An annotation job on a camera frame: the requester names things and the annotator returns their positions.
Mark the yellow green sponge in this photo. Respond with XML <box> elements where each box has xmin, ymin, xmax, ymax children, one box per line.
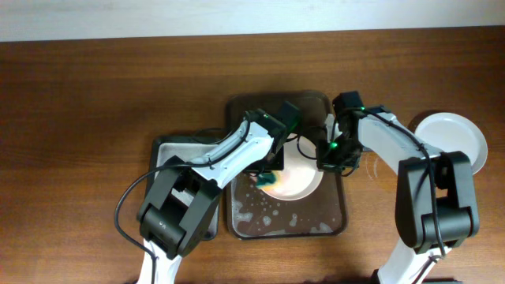
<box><xmin>255</xmin><ymin>170</ymin><xmax>282</xmax><ymax>191</ymax></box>

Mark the pink plate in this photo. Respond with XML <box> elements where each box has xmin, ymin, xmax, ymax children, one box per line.
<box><xmin>260</xmin><ymin>136</ymin><xmax>324</xmax><ymax>201</ymax></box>

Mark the pale green plate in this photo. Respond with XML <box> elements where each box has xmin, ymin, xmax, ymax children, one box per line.
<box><xmin>414</xmin><ymin>112</ymin><xmax>488</xmax><ymax>174</ymax></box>

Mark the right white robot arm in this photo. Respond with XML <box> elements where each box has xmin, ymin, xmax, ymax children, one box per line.
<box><xmin>316</xmin><ymin>106</ymin><xmax>480</xmax><ymax>283</ymax></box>

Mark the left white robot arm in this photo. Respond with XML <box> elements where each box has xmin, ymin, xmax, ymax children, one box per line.
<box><xmin>137</xmin><ymin>110</ymin><xmax>297</xmax><ymax>283</ymax></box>

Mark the brown plastic tray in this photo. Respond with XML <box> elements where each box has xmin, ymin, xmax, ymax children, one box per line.
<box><xmin>225</xmin><ymin>91</ymin><xmax>347</xmax><ymax>240</ymax></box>

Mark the small metal tray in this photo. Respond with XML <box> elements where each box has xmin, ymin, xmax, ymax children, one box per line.
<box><xmin>145</xmin><ymin>136</ymin><xmax>219</xmax><ymax>241</ymax></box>

